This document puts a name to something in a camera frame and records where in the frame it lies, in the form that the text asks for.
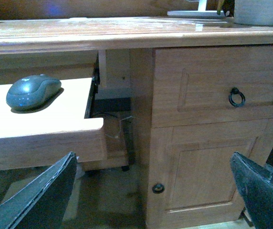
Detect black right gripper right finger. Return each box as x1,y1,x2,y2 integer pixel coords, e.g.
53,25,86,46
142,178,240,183
230,152,273,229

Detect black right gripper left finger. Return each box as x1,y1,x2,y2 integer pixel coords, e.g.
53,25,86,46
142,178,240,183
0,152,77,229

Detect wooden sliding keyboard tray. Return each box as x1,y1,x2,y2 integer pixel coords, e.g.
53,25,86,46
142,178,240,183
0,78,107,170

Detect grey computer mouse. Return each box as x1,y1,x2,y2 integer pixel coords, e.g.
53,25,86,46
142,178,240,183
6,74,62,111

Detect black cabinet door knob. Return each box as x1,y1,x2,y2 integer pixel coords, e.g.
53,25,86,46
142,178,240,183
152,183,165,194

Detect wooden desk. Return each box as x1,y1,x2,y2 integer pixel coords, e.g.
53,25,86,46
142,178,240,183
0,17,273,229

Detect grey plant pot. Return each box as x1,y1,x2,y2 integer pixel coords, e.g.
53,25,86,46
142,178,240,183
234,0,273,26

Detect green plant leaves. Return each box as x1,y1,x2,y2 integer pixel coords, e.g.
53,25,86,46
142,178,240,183
217,0,235,17

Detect white desk lamp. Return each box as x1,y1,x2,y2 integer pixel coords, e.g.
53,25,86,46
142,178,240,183
167,0,230,19

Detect black drawer ring pull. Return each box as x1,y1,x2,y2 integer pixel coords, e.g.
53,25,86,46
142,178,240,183
228,87,246,107

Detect thin white cable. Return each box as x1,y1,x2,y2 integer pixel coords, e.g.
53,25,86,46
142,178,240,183
104,115,135,139

